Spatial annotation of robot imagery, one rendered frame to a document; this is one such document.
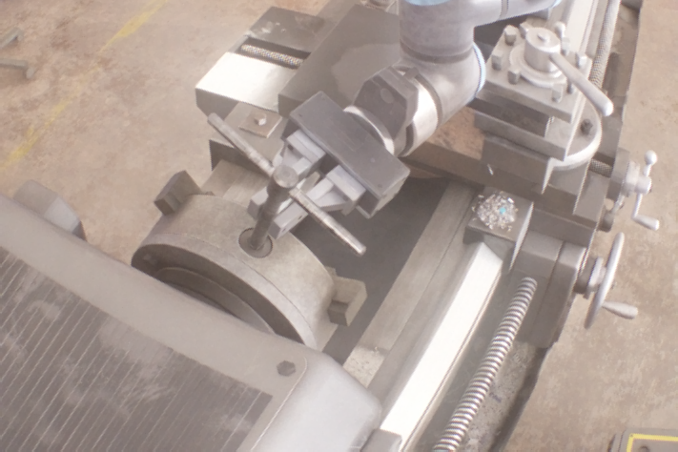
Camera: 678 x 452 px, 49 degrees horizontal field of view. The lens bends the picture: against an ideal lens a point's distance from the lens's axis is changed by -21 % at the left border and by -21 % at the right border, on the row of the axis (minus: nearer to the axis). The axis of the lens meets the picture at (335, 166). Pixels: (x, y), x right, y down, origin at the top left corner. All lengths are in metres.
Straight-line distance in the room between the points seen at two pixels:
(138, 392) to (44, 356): 0.10
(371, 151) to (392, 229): 0.67
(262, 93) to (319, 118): 0.68
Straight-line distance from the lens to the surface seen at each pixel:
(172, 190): 1.03
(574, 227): 1.52
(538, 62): 1.31
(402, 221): 1.65
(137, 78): 3.17
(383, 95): 0.96
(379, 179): 0.96
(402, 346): 1.34
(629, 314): 1.57
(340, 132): 0.98
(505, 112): 1.33
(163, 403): 0.70
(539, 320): 1.66
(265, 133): 1.57
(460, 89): 1.07
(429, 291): 1.41
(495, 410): 1.78
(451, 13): 1.00
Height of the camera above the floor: 1.94
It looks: 45 degrees down
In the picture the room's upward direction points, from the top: 1 degrees clockwise
